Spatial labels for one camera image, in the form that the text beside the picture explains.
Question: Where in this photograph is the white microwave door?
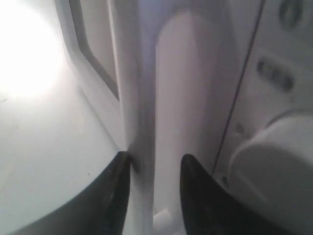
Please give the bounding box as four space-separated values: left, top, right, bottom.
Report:
53 0 265 235

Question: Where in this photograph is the lower white control knob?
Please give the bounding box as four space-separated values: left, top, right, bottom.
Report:
227 113 313 235

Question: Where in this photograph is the white microwave oven body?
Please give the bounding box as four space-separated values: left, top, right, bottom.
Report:
214 0 313 193

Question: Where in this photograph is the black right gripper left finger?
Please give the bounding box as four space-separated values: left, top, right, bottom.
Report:
14 151 131 235

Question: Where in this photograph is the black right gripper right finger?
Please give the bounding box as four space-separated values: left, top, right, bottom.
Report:
180 154 289 235

